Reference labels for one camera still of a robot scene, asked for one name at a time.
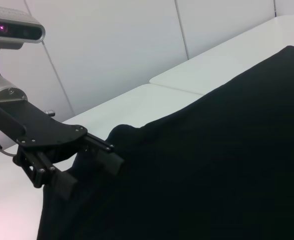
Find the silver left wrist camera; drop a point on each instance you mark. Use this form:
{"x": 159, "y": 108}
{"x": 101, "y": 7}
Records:
{"x": 14, "y": 30}

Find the black t-shirt with white print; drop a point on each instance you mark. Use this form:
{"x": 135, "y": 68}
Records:
{"x": 186, "y": 162}

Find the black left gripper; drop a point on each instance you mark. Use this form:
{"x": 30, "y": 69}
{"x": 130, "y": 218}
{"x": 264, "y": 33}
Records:
{"x": 42, "y": 127}

